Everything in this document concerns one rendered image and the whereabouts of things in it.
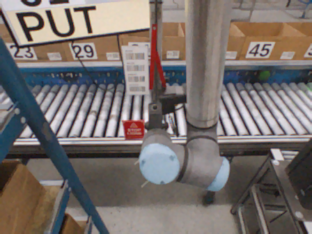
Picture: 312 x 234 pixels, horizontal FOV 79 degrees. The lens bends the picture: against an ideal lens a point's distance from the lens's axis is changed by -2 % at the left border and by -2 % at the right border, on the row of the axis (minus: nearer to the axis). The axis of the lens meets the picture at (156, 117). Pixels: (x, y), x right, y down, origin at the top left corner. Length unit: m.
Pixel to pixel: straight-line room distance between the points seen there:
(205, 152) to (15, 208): 0.39
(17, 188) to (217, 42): 0.42
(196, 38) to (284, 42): 1.19
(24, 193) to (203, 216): 1.38
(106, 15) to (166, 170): 0.53
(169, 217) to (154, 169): 1.16
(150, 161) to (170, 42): 0.98
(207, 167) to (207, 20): 0.31
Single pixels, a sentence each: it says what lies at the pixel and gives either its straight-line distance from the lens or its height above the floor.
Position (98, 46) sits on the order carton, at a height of 0.99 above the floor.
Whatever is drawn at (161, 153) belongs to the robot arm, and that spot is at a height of 1.15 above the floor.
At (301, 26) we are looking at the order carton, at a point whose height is 1.02.
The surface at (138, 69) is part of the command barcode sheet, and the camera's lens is 0.70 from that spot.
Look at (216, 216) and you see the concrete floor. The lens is 1.65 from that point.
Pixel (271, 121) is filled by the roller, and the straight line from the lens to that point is 1.25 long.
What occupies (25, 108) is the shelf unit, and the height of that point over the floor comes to 1.33.
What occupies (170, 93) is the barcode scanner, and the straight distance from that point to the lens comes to 0.69.
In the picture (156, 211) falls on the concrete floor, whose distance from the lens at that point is 1.60.
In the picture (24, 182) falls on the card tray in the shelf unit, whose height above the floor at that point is 1.21.
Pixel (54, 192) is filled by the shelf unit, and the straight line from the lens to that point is 0.44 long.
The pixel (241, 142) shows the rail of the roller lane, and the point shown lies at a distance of 1.07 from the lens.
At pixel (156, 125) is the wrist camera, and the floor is 1.06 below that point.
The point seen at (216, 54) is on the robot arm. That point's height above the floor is 1.33.
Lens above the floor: 1.50
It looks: 43 degrees down
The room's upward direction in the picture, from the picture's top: straight up
